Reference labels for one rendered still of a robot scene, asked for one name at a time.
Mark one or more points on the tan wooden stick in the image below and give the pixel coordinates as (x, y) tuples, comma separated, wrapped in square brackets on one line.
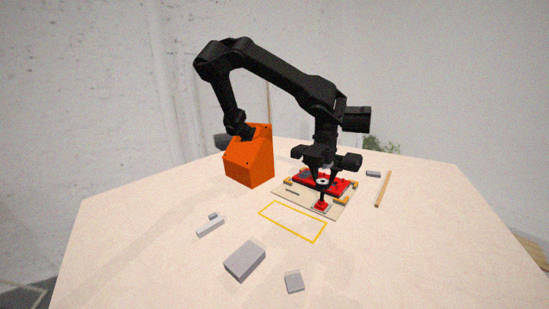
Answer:
[(377, 203)]

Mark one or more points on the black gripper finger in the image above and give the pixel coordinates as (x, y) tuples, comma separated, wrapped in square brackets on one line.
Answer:
[(334, 172), (314, 172)]

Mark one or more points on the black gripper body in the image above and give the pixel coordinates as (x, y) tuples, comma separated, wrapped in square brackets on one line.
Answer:
[(350, 162)]

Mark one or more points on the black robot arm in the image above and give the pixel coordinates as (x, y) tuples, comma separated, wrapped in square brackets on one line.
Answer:
[(313, 93)]

